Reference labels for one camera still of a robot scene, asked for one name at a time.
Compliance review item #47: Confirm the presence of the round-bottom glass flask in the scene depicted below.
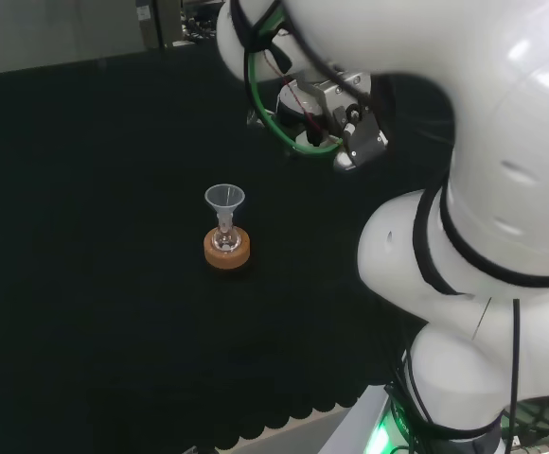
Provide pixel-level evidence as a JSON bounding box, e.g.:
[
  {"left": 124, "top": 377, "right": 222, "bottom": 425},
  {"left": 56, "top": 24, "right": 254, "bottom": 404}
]
[{"left": 210, "top": 221, "right": 243, "bottom": 253}]

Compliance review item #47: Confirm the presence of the clear plastic funnel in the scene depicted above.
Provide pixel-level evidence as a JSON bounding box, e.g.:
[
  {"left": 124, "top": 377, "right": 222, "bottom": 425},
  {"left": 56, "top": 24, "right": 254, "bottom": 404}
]
[{"left": 204, "top": 184, "right": 248, "bottom": 234}]

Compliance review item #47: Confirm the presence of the black table cloth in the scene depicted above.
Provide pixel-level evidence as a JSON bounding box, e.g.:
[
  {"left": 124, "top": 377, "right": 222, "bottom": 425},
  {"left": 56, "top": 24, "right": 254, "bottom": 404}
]
[{"left": 0, "top": 44, "right": 452, "bottom": 451}]

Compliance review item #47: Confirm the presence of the grey equipment cabinet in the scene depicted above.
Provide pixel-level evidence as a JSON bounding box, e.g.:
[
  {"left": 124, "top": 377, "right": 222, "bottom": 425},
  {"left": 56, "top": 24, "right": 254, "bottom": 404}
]
[{"left": 133, "top": 0, "right": 220, "bottom": 51}]

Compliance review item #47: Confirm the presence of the cork ring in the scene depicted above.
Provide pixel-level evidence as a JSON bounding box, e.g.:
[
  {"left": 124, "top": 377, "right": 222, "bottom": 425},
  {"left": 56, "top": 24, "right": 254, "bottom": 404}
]
[{"left": 203, "top": 227, "right": 251, "bottom": 280}]

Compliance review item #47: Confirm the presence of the green cable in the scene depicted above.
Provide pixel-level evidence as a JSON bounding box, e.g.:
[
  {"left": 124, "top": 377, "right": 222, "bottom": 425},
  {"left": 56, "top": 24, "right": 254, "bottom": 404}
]
[{"left": 243, "top": 45, "right": 347, "bottom": 157}]

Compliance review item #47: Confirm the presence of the black cable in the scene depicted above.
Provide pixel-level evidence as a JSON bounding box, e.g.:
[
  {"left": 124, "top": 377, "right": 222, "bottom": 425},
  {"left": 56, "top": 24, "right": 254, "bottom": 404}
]
[{"left": 505, "top": 297, "right": 523, "bottom": 429}]

